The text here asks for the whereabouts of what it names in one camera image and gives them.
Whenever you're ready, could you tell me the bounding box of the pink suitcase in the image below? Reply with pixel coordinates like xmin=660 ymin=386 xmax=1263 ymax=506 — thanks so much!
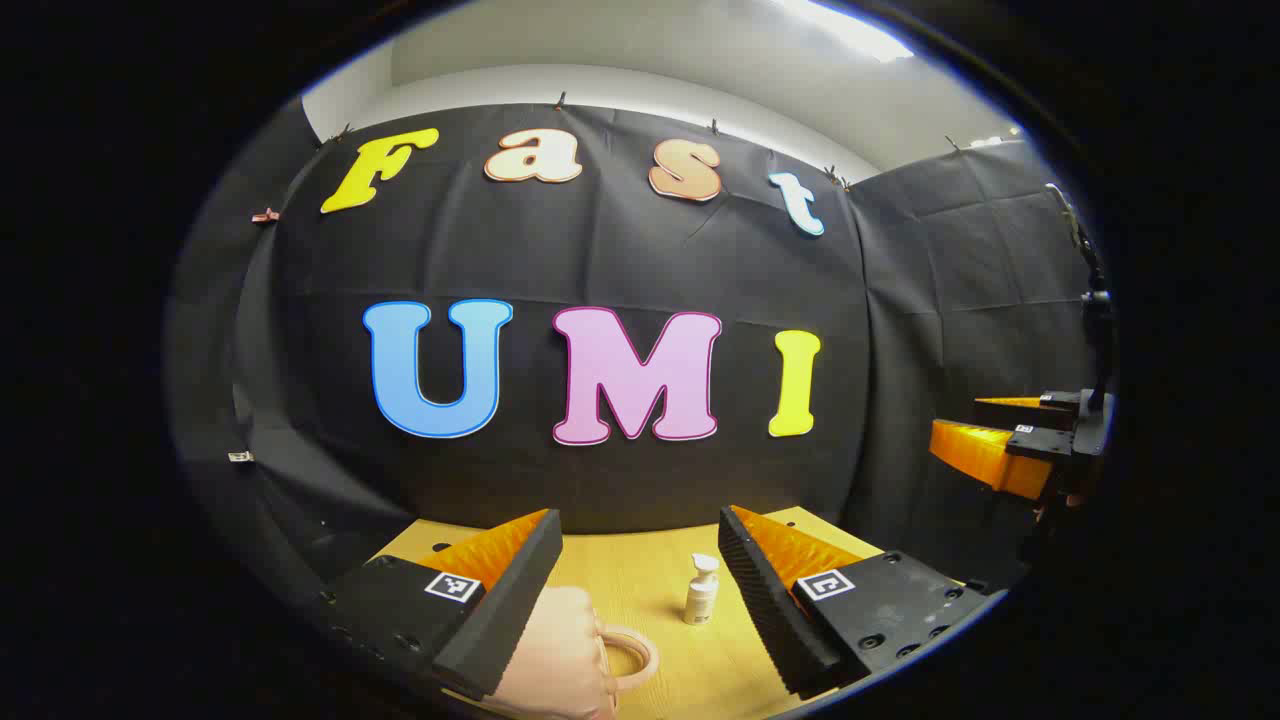
xmin=497 ymin=585 xmax=661 ymax=720

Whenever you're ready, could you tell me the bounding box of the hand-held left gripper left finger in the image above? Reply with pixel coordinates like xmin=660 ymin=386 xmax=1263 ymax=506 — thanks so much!
xmin=318 ymin=508 xmax=564 ymax=701

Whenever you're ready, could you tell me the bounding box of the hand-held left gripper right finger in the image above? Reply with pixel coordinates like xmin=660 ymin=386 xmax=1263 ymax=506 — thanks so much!
xmin=717 ymin=504 xmax=1004 ymax=700

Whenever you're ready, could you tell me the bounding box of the white pump bottle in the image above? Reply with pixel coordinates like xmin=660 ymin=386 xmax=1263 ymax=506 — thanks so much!
xmin=683 ymin=553 xmax=721 ymax=627

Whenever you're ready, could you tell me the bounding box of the thin black cable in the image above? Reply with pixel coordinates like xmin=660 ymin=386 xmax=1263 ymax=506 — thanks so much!
xmin=1045 ymin=183 xmax=1104 ymax=293

